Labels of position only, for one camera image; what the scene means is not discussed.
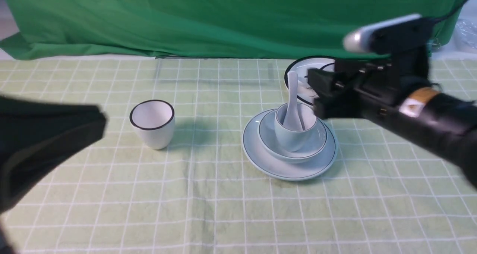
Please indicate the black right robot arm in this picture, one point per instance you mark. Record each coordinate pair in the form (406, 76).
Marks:
(437, 122)

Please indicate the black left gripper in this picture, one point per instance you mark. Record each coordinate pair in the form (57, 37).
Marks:
(37, 137)

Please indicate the white cup black rim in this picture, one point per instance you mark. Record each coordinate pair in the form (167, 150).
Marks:
(154, 122)

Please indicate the white plate black rim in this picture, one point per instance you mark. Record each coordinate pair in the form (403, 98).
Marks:
(305, 93)

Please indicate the white ceramic soup spoon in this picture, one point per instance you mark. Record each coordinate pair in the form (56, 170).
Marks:
(292, 117)

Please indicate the clear plastic bag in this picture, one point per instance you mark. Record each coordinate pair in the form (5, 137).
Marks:
(465, 36)

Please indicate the light green checked tablecloth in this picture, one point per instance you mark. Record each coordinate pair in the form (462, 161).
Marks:
(201, 195)

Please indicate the pale blue cup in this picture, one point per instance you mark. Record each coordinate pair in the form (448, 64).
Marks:
(294, 136)

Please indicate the pale blue shallow bowl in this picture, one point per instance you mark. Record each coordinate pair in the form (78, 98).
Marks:
(267, 137)

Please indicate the green backdrop cloth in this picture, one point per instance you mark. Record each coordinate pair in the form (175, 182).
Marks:
(276, 29)

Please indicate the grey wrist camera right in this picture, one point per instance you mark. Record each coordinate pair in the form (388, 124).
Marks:
(396, 35)

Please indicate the pale blue flat plate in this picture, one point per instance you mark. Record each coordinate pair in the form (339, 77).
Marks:
(265, 162)

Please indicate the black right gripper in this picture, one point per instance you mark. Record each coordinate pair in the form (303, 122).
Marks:
(368, 87)

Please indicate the white bowl black rim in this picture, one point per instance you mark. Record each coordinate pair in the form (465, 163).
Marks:
(328, 67)

